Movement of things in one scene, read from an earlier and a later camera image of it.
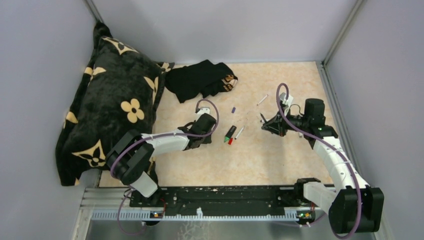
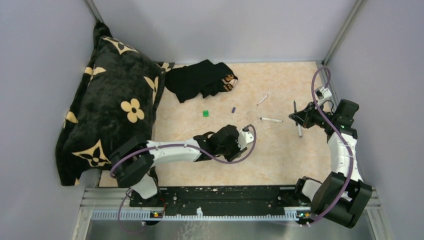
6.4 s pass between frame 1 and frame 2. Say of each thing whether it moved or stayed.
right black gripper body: moved
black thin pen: moved
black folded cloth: stayed
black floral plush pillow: stayed
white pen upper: stayed
